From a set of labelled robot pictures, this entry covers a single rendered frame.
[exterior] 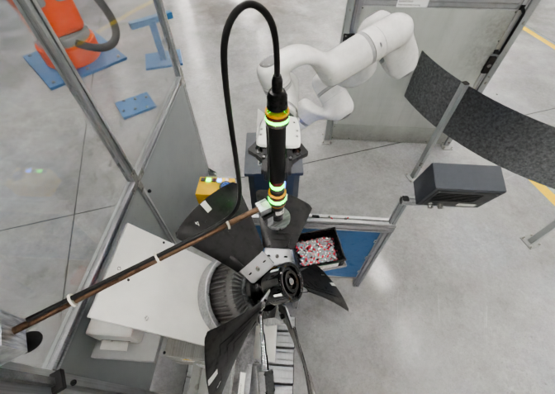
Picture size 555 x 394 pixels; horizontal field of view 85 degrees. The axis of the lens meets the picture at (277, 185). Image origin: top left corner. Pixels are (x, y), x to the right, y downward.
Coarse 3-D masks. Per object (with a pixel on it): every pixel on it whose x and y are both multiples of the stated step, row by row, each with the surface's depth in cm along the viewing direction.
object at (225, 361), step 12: (252, 312) 79; (228, 324) 70; (240, 324) 74; (252, 324) 82; (216, 336) 66; (228, 336) 70; (240, 336) 75; (216, 348) 67; (228, 348) 71; (240, 348) 81; (216, 360) 68; (228, 360) 72; (228, 372) 75; (216, 384) 70
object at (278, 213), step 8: (272, 80) 48; (280, 80) 48; (272, 88) 49; (280, 88) 49; (272, 96) 50; (280, 96) 49; (272, 104) 50; (280, 104) 50; (280, 112) 52; (272, 208) 76; (280, 208) 75; (280, 216) 79
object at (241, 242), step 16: (224, 192) 88; (224, 208) 87; (240, 208) 90; (208, 224) 85; (240, 224) 89; (208, 240) 86; (224, 240) 87; (240, 240) 89; (256, 240) 91; (224, 256) 88; (240, 256) 89; (256, 256) 91
